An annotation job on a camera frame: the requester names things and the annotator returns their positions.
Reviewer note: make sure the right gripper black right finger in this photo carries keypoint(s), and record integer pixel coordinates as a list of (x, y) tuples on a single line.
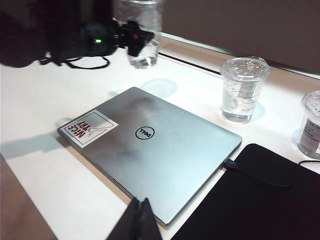
[(150, 222)]

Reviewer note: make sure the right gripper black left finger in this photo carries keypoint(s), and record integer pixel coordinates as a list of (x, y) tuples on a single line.
[(130, 222)]

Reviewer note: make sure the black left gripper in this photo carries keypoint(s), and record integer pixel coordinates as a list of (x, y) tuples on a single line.
[(98, 37)]

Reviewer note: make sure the large clear siren-logo cup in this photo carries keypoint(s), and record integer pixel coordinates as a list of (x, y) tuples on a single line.
[(147, 15)]

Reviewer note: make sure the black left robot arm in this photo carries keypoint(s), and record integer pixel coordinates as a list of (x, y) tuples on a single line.
[(27, 30)]

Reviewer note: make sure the silver laptop with sticker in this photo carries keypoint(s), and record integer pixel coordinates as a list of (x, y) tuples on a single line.
[(155, 155)]

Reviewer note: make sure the medium clear lidded plastic cup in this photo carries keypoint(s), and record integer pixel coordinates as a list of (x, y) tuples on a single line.
[(240, 100)]

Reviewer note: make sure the small clear white-label cup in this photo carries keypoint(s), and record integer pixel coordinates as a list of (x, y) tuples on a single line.
[(311, 130)]

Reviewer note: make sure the black mouse pad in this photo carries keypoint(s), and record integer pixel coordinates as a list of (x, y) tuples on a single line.
[(250, 207)]

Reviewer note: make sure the wide brown desk divider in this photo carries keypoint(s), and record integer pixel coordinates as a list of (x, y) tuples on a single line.
[(237, 27)]

